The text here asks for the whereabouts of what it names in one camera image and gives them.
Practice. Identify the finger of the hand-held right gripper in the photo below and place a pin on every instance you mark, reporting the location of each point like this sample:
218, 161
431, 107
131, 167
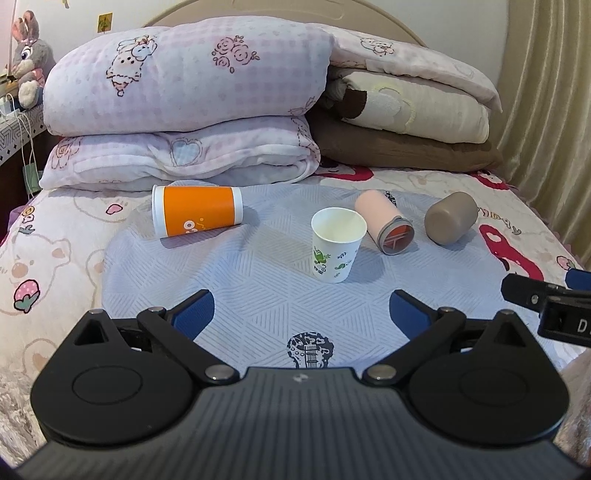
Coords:
580, 278
524, 290

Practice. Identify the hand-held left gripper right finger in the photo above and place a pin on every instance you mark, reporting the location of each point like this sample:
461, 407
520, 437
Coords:
407, 313

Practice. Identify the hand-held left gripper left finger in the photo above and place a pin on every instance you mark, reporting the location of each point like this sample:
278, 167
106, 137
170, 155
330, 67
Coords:
197, 313

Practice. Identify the white paper cup green print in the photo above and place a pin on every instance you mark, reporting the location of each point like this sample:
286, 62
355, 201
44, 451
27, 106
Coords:
336, 251

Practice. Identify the grey-brown cup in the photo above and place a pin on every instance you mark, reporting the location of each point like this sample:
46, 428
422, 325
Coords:
450, 219

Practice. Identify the orange and white cup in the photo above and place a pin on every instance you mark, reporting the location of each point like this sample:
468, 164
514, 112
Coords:
198, 210

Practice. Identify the pink cup grey base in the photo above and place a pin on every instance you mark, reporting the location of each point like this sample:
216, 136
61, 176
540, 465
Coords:
376, 212

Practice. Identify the grey fuzzy cloth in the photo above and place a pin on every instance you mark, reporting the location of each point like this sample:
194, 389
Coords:
16, 410
578, 397

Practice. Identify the blue-grey quilted mat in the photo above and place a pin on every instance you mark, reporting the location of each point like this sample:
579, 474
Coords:
277, 300

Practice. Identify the bear print bed sheet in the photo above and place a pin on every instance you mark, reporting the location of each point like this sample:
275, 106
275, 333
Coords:
60, 258

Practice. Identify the brown folded blanket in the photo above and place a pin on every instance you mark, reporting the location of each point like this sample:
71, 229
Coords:
392, 147

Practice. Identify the beige curtain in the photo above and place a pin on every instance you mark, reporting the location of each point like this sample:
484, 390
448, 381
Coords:
549, 115

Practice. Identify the cream blanket brown patch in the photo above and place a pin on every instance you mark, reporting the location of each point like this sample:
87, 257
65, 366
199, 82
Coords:
438, 110

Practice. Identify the green hanging pouch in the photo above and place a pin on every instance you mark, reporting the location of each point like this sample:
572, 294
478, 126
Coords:
31, 180

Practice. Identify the pink checked folded quilt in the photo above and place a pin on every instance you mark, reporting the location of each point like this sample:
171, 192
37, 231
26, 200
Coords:
184, 74

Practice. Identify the pink bear print pillow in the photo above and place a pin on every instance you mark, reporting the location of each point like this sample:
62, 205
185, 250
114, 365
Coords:
415, 60

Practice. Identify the bedside table patterned cover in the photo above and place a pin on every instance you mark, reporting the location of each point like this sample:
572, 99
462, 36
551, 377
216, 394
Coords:
14, 134

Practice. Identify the white charger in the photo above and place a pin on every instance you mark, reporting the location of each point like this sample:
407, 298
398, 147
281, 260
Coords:
7, 105

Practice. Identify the beige bed headboard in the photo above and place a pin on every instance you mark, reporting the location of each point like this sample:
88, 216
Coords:
369, 14

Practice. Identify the grey plush rabbit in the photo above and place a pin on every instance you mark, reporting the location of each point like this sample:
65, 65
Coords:
27, 55

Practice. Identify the yellow wall sticker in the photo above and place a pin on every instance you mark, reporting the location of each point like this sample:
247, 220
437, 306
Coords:
104, 23

